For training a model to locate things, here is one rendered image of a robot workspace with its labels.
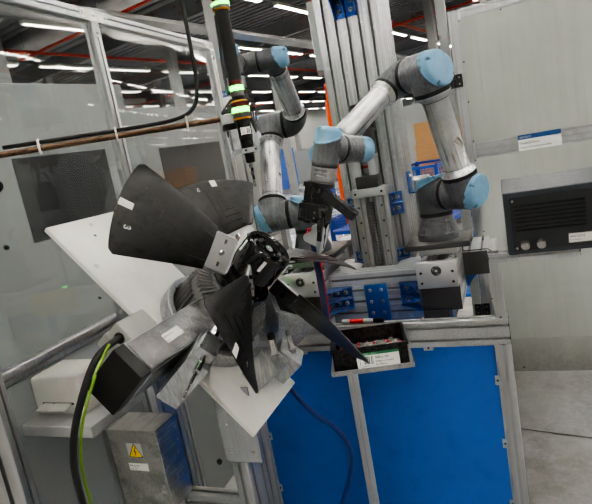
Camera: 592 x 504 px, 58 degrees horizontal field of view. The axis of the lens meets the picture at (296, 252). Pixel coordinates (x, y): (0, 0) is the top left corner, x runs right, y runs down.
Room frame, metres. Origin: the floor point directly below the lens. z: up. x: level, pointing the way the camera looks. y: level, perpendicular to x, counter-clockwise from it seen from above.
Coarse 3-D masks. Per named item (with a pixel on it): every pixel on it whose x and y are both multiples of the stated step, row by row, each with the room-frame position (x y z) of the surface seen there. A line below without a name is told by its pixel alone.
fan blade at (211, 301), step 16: (224, 288) 0.99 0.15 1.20; (240, 288) 1.06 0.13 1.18; (208, 304) 0.92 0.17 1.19; (224, 304) 0.96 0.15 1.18; (240, 304) 1.03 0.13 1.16; (224, 320) 0.94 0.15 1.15; (240, 320) 1.00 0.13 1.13; (224, 336) 0.92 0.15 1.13; (240, 336) 0.98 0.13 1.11; (240, 352) 0.95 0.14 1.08; (240, 368) 0.93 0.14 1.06; (256, 384) 0.98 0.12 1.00
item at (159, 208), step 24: (144, 168) 1.19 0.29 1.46; (144, 192) 1.16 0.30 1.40; (168, 192) 1.19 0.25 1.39; (120, 216) 1.10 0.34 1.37; (144, 216) 1.13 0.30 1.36; (168, 216) 1.16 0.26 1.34; (192, 216) 1.19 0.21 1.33; (120, 240) 1.08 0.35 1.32; (144, 240) 1.12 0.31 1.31; (168, 240) 1.15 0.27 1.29; (192, 240) 1.18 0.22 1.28; (192, 264) 1.17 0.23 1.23
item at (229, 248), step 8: (216, 240) 1.22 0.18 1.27; (224, 240) 1.23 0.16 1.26; (232, 240) 1.24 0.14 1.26; (216, 248) 1.21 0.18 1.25; (224, 248) 1.22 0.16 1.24; (232, 248) 1.23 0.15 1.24; (208, 256) 1.20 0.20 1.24; (216, 256) 1.21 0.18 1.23; (224, 256) 1.22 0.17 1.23; (232, 256) 1.23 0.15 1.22; (208, 264) 1.20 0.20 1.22; (224, 264) 1.22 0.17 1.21; (224, 272) 1.21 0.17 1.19
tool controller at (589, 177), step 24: (504, 192) 1.40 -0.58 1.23; (528, 192) 1.37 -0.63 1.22; (552, 192) 1.35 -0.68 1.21; (576, 192) 1.33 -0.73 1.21; (504, 216) 1.42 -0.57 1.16; (528, 216) 1.39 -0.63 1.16; (552, 216) 1.37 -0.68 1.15; (576, 216) 1.35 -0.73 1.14; (528, 240) 1.41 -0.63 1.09; (552, 240) 1.39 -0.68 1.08; (576, 240) 1.37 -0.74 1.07
